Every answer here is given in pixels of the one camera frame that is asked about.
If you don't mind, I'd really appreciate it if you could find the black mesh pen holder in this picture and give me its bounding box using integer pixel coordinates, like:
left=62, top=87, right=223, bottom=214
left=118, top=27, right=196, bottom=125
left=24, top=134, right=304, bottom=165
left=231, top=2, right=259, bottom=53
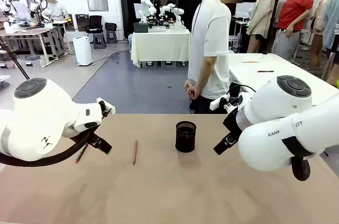
left=175, top=121, right=197, bottom=153

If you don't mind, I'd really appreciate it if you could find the table with white cloth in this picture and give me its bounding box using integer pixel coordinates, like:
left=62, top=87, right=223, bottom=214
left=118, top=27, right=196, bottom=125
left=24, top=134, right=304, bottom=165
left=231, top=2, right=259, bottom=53
left=130, top=28, right=191, bottom=68

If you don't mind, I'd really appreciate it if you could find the black box on clothed table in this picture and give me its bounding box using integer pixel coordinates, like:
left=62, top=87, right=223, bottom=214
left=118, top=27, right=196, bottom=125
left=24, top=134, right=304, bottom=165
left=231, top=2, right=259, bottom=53
left=133, top=22, right=149, bottom=33

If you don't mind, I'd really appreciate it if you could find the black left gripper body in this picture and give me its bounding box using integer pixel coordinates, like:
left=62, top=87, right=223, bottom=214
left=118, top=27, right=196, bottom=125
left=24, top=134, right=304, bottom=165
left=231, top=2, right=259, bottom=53
left=86, top=131, right=101, bottom=145

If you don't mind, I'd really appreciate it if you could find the seated man in light shirt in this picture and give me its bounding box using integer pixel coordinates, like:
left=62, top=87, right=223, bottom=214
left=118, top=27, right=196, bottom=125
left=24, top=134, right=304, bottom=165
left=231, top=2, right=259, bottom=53
left=45, top=0, right=69, bottom=21

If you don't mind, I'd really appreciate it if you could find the person's left hand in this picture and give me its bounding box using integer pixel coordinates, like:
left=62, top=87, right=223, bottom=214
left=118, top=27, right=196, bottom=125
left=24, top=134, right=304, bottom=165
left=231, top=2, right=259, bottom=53
left=184, top=79, right=198, bottom=92

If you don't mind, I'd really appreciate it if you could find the person's right forearm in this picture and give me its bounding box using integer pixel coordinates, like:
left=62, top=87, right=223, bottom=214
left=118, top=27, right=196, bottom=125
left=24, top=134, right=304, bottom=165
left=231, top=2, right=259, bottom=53
left=195, top=56, right=218, bottom=91

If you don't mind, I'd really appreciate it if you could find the black office chair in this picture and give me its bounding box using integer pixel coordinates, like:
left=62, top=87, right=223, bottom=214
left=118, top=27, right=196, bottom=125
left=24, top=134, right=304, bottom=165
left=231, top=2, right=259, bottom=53
left=85, top=15, right=104, bottom=34

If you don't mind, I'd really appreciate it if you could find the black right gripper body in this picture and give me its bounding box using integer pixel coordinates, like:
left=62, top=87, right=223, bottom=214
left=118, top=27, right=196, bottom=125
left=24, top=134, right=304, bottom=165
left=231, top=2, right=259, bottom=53
left=224, top=107, right=243, bottom=140

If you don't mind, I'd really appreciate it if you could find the person in red shirt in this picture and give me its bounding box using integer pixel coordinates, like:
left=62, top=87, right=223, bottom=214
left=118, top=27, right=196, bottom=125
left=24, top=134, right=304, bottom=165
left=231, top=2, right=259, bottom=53
left=272, top=0, right=315, bottom=62

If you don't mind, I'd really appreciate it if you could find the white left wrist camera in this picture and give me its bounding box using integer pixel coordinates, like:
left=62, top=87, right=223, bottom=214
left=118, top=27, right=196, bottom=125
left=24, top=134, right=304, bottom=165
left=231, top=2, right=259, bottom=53
left=96, top=97, right=116, bottom=119

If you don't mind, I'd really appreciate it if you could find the person's right hand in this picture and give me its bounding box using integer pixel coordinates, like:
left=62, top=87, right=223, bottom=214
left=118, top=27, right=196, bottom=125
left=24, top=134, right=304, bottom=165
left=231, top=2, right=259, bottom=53
left=189, top=86, right=202, bottom=100

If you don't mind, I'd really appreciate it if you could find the grey plastic stool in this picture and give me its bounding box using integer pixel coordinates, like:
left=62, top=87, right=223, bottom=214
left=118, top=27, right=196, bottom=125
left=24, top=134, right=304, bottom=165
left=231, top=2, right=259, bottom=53
left=92, top=33, right=107, bottom=50

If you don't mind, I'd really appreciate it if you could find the black bag on stool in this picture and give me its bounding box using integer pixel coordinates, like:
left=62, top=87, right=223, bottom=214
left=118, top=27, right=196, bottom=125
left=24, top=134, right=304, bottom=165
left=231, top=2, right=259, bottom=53
left=104, top=22, right=118, bottom=44

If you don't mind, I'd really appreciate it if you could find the reddish brown pencil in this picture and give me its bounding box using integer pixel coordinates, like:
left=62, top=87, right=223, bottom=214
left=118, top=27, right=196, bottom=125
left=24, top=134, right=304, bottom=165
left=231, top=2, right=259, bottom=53
left=132, top=139, right=138, bottom=166

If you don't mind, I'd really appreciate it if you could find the black cabinet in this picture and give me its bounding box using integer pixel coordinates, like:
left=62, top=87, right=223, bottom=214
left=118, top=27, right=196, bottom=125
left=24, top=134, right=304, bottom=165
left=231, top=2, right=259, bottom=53
left=75, top=13, right=90, bottom=32

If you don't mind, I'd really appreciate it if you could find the clear plastic floor box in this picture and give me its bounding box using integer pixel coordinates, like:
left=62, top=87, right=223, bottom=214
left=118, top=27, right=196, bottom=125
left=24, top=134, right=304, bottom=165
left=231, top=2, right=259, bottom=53
left=20, top=54, right=42, bottom=67

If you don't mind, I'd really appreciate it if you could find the white air purifier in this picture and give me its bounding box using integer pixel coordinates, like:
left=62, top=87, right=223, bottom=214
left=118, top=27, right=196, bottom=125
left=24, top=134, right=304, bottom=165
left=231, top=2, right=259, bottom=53
left=73, top=36, right=93, bottom=66

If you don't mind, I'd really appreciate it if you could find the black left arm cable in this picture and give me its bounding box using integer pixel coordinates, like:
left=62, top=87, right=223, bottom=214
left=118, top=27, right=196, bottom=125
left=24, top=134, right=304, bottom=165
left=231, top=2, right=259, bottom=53
left=0, top=131, right=92, bottom=168

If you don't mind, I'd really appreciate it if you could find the background robot with red part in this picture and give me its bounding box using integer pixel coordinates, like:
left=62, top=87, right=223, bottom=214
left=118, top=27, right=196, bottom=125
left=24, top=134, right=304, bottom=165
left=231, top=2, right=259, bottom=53
left=25, top=0, right=52, bottom=28

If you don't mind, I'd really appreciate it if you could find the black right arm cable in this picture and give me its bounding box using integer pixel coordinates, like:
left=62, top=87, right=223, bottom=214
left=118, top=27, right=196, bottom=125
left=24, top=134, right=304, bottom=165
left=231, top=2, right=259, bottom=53
left=282, top=136, right=318, bottom=182

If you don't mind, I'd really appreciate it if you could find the white workshop desk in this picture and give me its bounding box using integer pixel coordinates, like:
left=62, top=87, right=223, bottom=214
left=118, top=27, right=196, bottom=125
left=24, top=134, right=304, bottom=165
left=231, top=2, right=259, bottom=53
left=0, top=21, right=70, bottom=67

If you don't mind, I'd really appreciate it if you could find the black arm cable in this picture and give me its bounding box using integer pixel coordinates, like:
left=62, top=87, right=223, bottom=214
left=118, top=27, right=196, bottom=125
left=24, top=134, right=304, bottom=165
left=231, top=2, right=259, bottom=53
left=282, top=136, right=318, bottom=182
left=0, top=131, right=92, bottom=168

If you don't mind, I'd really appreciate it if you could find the person in white t-shirt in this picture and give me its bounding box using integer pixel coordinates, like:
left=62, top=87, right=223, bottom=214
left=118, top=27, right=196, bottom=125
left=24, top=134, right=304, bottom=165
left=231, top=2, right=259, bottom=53
left=184, top=0, right=243, bottom=115

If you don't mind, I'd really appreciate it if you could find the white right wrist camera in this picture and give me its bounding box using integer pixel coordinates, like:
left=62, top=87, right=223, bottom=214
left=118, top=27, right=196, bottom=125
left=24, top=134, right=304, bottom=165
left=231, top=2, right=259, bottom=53
left=210, top=93, right=236, bottom=111

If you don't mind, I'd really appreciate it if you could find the person with bucket hat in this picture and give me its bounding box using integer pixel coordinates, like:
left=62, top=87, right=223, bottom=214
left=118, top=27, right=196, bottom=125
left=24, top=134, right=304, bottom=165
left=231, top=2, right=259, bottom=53
left=308, top=0, right=339, bottom=76

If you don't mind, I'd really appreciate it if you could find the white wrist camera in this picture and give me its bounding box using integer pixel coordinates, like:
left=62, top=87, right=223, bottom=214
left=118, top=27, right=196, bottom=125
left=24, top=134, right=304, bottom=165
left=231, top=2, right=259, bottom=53
left=210, top=93, right=236, bottom=111
left=96, top=97, right=116, bottom=119

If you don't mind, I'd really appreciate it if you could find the mannequin in beige jacket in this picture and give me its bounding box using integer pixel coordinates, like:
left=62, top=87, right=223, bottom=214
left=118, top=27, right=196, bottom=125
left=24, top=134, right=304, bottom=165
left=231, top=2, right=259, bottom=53
left=246, top=0, right=282, bottom=54

